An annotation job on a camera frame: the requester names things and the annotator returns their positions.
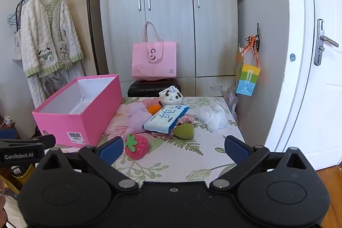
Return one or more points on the white fleece robe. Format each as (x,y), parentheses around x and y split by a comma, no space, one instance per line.
(48,38)

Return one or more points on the black suitcase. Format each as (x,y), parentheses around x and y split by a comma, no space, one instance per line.
(144,89)

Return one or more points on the black wall hook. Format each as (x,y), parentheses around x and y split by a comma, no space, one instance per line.
(258,30)

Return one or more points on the pink cardboard box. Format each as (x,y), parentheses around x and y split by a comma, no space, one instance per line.
(80,123)

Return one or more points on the white tissue pack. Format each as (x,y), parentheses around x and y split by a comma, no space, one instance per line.
(165,119)

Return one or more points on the white fluffy bath puff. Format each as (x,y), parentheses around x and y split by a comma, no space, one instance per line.
(213,117)

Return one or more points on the teal clothes hangers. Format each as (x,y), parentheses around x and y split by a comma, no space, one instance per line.
(13,19)

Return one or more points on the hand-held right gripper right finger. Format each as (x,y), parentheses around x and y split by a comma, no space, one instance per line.
(236,149)

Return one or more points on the black clothes rack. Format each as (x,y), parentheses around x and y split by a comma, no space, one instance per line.
(90,17)

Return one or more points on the green makeup sponge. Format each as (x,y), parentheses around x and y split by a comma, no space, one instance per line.
(184,131)

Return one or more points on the yellow container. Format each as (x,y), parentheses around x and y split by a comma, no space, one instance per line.
(26,177)

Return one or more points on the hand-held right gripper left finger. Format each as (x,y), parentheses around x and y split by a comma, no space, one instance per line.
(111,148)

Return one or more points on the white door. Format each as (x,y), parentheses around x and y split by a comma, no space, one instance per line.
(307,110)

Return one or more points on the clear plastic bag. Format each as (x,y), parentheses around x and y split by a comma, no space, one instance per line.
(232,102)

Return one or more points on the pink paper tote bag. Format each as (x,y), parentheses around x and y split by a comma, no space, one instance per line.
(153,62)

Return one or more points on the orange makeup sponge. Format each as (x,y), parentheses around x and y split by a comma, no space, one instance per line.
(153,109)

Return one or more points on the white plush cat head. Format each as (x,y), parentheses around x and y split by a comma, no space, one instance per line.
(171,97)

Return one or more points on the colourful striped gift bag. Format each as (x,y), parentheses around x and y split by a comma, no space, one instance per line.
(248,81)

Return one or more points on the tall light wood cabinet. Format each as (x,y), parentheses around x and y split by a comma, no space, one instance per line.
(267,17)

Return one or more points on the red strawberry mesh sponge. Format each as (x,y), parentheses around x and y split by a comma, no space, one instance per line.
(139,147)

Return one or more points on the purple fluffy scrunchie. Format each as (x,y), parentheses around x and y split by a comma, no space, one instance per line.
(137,118)

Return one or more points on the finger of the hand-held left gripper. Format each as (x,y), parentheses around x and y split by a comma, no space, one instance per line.
(26,156)

